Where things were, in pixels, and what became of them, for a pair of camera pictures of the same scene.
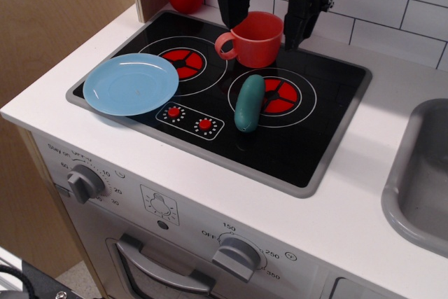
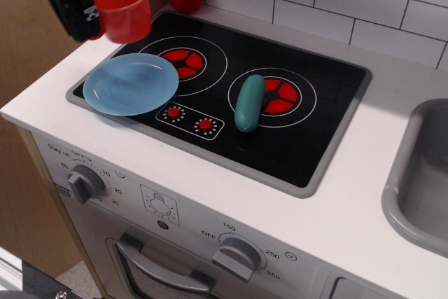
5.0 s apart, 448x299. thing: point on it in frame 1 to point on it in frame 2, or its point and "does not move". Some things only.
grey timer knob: [86, 183] does not move
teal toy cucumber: [250, 103] does not move
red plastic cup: [257, 40] to [124, 12]
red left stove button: [173, 112] does not move
